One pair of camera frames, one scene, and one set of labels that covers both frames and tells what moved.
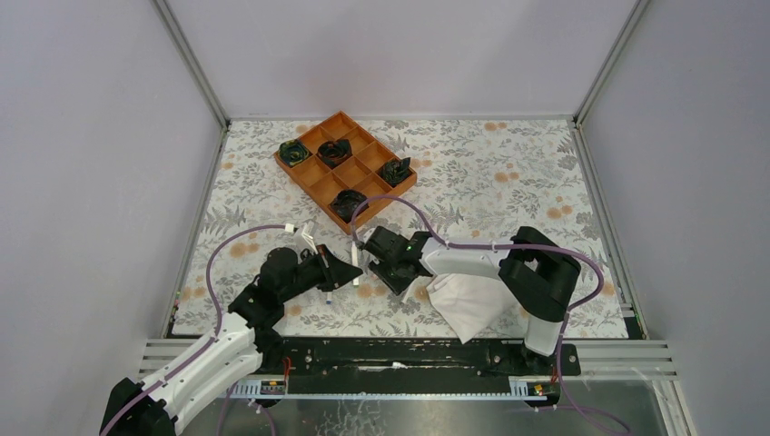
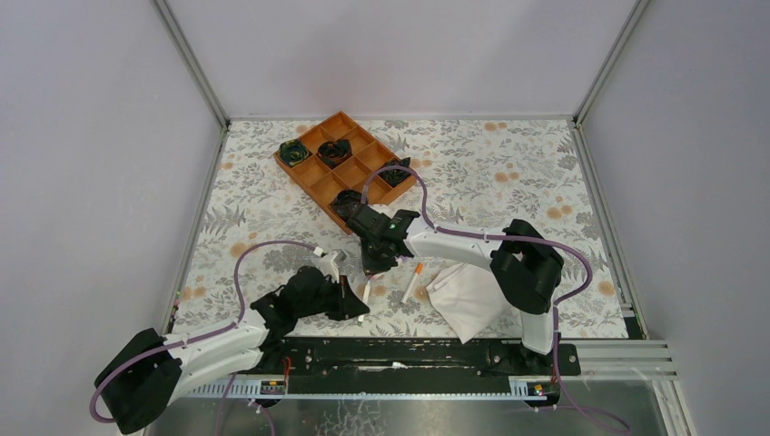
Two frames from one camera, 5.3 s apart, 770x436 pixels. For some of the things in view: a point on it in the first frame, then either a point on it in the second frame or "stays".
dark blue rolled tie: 346,202 stays
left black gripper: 324,270 → 340,294
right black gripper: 382,259 → 363,218
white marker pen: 354,262 → 365,302
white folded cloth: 470,302 stays
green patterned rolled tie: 292,152 stays
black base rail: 416,360 stays
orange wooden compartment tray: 348,173 stays
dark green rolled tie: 395,171 stays
